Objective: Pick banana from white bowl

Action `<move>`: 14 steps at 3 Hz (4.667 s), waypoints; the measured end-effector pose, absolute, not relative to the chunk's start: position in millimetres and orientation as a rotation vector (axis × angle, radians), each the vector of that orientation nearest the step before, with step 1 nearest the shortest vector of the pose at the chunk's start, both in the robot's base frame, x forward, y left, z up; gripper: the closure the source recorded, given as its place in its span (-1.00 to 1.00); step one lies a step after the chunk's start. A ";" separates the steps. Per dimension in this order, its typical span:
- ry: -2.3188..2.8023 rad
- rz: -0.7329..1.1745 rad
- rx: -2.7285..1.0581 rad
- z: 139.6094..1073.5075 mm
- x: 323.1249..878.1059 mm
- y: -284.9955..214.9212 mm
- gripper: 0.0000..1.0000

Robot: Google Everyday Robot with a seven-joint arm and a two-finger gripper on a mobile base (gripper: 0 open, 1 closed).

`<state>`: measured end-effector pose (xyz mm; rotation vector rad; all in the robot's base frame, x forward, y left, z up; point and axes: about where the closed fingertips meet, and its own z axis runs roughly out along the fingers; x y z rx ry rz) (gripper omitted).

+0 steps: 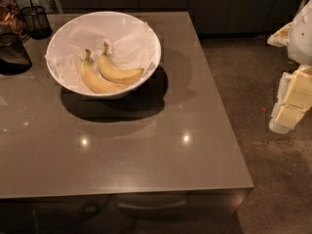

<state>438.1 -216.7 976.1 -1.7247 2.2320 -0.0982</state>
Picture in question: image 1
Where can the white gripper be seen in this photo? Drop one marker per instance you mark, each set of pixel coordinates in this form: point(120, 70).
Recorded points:
point(301, 39)

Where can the yellow banana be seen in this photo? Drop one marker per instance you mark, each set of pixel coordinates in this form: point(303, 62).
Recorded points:
point(114, 74)
point(92, 81)

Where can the white round bowl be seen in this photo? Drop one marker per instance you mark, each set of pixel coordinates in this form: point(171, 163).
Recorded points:
point(97, 23)

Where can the white paper liner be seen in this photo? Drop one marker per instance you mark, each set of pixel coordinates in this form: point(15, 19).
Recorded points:
point(136, 46)

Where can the black mesh pen cup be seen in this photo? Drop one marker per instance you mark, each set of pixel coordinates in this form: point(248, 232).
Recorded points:
point(36, 21)

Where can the dark glass container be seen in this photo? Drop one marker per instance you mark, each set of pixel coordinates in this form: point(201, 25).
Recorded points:
point(14, 58)

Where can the jar with brown snacks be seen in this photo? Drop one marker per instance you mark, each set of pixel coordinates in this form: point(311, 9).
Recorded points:
point(11, 19)

